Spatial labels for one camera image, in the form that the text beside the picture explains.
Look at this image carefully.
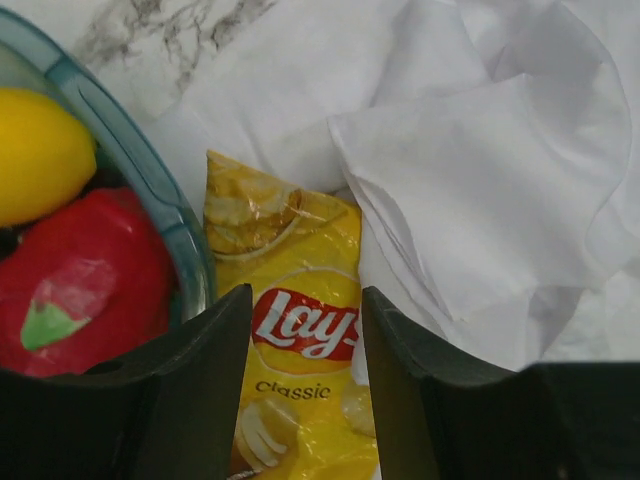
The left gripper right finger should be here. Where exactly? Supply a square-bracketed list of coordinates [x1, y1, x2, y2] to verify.
[362, 287, 639, 479]

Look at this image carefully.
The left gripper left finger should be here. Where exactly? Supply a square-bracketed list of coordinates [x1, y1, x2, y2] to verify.
[1, 285, 252, 479]

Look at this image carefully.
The white shirt garment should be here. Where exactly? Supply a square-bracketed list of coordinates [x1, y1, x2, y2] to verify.
[149, 1, 639, 370]

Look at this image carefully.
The yellow Lays chip bag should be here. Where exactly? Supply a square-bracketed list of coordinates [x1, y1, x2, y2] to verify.
[204, 152, 378, 479]

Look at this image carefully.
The yellow lemon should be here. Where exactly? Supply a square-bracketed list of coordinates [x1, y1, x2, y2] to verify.
[1, 87, 97, 227]

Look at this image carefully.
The teal fruit basket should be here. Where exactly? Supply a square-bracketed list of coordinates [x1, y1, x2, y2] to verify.
[1, 8, 216, 321]

